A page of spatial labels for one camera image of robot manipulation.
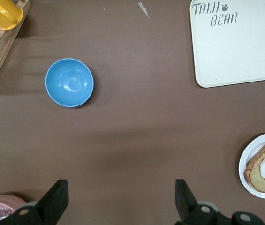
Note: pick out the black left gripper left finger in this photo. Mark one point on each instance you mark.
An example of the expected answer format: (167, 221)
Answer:
(52, 201)

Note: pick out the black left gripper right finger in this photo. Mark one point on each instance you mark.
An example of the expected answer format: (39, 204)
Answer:
(186, 199)

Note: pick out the white round plate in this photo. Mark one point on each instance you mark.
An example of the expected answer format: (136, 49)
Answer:
(247, 187)

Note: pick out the pink bowl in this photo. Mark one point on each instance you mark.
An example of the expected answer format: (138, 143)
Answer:
(5, 199)

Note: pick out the brown table cover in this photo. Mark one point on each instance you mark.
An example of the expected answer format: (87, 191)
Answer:
(132, 140)

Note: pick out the blue bowl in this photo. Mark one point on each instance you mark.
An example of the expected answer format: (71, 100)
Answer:
(69, 82)

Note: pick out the cream tray with bear print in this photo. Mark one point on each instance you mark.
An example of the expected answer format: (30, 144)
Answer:
(235, 51)

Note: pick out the yellow plastic mug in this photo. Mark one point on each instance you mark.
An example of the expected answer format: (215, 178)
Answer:
(3, 14)

